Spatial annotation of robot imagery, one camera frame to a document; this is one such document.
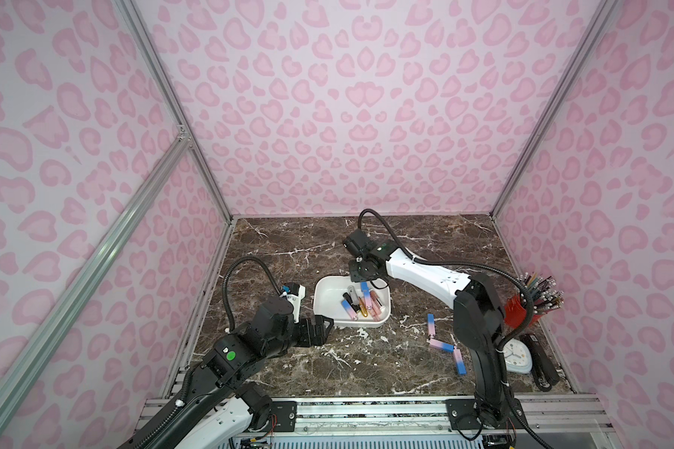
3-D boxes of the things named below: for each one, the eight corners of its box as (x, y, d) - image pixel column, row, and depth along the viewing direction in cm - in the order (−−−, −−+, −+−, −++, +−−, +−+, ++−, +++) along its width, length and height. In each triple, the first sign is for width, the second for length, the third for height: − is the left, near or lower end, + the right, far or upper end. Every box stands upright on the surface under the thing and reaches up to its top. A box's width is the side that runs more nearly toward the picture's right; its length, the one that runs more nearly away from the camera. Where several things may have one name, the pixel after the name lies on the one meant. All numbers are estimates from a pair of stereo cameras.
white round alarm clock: (503, 370, 82) (509, 367, 80) (501, 340, 88) (506, 336, 85) (527, 377, 81) (533, 374, 79) (524, 346, 87) (529, 342, 84)
